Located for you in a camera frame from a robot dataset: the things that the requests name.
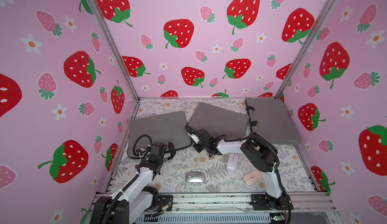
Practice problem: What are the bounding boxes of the white ribbed vent strip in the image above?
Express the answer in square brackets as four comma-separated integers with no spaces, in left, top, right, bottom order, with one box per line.
[134,213,272,224]

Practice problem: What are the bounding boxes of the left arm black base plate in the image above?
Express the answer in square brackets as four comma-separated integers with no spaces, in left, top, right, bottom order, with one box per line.
[149,195,173,212]

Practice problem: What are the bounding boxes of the white computer mouse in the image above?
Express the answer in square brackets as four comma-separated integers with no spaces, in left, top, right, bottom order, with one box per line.
[227,153,238,172]

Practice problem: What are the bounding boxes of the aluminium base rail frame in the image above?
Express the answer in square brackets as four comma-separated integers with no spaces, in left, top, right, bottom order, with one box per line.
[141,192,344,224]

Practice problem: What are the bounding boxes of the silver grey computer mouse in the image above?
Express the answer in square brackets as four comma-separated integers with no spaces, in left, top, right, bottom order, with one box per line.
[185,172,206,183]

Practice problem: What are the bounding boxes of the grey laptop bag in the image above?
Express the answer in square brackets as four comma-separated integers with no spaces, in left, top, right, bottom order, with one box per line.
[245,97,301,145]
[127,111,191,159]
[188,103,249,138]

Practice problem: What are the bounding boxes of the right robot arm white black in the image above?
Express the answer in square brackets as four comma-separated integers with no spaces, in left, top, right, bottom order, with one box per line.
[185,125,294,210]

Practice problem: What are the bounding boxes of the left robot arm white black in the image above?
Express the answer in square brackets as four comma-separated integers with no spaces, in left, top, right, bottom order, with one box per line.
[90,134,176,224]

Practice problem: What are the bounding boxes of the pink computer mouse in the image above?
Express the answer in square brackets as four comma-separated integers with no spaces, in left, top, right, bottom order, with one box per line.
[243,170,263,186]

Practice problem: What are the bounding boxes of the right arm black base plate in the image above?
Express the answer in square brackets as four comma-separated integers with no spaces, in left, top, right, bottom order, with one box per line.
[250,193,294,211]

